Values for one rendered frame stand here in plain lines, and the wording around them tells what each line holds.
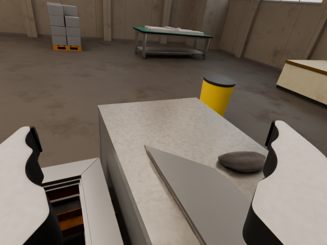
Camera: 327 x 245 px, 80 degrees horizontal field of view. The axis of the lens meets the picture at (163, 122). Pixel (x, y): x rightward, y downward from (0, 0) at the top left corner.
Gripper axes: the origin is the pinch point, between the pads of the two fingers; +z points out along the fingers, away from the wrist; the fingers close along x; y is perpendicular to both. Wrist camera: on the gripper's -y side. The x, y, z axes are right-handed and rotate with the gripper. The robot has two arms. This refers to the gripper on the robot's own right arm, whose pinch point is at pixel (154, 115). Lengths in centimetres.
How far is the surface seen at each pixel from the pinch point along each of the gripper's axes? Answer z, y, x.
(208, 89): 247, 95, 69
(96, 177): 50, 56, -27
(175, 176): 33, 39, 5
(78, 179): 49, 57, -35
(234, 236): 15.2, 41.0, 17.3
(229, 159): 43, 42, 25
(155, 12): 994, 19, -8
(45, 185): 45, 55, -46
